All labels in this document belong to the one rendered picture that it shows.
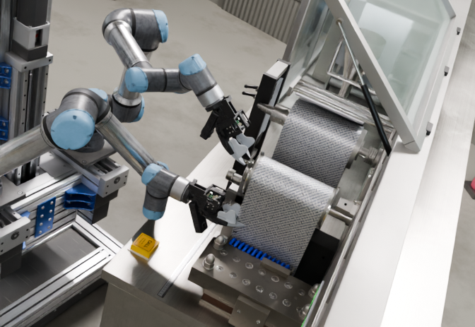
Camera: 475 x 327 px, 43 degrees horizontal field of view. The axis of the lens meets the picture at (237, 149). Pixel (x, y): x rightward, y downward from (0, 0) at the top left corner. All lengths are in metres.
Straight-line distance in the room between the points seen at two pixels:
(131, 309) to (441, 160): 1.07
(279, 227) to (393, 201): 0.67
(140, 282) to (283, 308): 0.45
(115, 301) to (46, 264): 0.92
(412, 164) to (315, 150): 0.61
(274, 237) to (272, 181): 0.20
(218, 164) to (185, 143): 1.66
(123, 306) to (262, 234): 0.50
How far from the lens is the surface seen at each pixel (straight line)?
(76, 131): 1.83
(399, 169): 1.40
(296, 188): 1.82
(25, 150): 1.93
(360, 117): 1.97
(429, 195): 1.79
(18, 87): 2.25
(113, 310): 2.06
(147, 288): 1.94
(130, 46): 1.99
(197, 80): 1.81
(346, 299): 1.03
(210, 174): 2.41
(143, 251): 2.01
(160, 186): 1.95
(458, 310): 3.82
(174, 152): 4.01
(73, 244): 2.99
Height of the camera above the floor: 2.35
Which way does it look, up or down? 34 degrees down
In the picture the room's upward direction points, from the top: 18 degrees clockwise
